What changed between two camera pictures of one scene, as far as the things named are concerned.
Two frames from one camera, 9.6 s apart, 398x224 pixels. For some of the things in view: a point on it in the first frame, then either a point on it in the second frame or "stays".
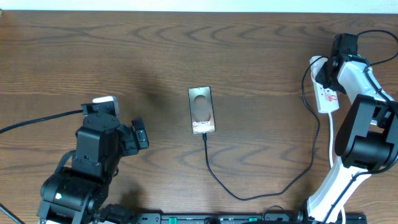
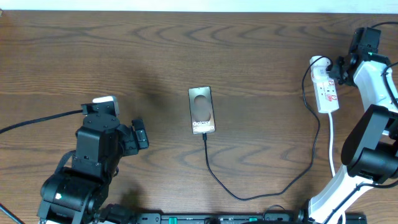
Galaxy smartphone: (201, 110) stays
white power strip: (326, 99) stays
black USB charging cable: (302, 175) stays
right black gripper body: (325, 79) → (340, 74)
